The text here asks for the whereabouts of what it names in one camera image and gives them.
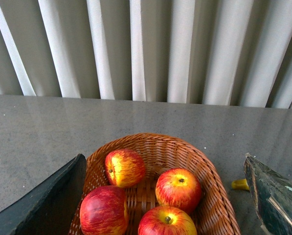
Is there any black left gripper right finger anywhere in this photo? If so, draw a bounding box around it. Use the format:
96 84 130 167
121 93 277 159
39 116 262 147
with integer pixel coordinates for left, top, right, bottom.
244 153 292 235

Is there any white pleated curtain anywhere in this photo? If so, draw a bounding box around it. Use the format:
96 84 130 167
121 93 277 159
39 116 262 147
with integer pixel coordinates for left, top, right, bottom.
0 0 292 109

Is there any red apple in basket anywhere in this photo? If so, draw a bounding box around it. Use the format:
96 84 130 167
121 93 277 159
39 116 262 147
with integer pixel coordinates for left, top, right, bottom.
80 186 129 235

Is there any red striped apple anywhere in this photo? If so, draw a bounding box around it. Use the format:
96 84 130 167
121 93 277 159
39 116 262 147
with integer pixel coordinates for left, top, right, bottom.
137 206 197 235

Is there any yellow banana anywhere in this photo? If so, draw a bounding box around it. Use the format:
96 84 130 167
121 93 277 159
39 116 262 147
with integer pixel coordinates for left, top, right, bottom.
231 179 249 191

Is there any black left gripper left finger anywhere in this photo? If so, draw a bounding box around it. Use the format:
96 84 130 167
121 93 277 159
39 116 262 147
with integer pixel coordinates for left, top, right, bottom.
0 154 87 235

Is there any red yellow apple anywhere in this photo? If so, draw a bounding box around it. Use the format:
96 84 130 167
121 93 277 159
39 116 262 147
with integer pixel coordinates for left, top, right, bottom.
155 168 202 214
105 149 146 188

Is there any brown wicker basket left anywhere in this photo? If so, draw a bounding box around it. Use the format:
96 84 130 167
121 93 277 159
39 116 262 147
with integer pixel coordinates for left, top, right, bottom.
67 133 241 235

